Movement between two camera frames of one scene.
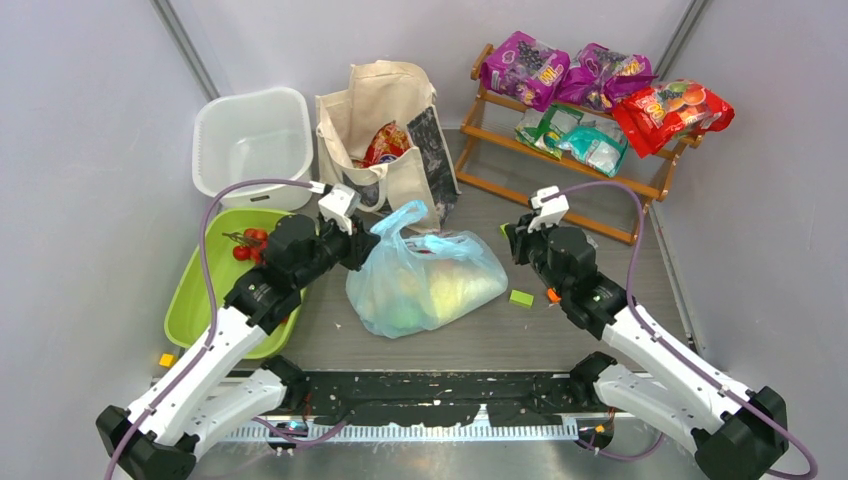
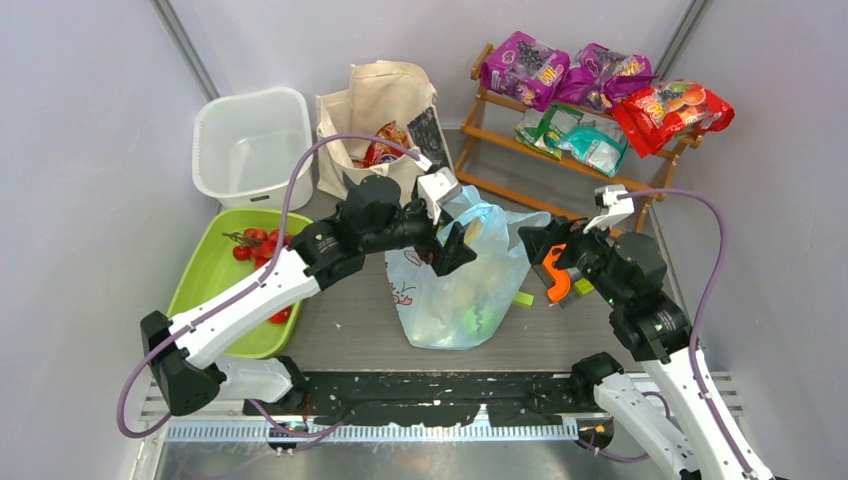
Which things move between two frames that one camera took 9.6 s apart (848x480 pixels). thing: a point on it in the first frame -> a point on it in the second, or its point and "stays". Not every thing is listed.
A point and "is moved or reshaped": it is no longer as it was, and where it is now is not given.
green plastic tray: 197,294 stays
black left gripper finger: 363,243 -> 454,253
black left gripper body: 334,246 -> 414,229
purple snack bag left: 527,70 stays
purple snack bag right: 603,76 stays
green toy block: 521,299 stays
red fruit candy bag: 653,116 stays
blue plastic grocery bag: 406,284 is moved or reshaped
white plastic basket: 249,136 stays
